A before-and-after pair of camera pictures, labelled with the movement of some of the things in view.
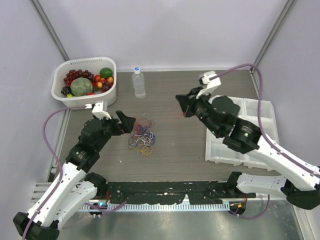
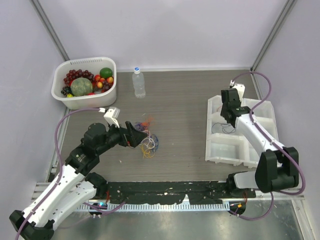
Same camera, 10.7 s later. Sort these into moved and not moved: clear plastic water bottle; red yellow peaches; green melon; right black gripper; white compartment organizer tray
Moved: right black gripper
Not moved: red yellow peaches; green melon; clear plastic water bottle; white compartment organizer tray
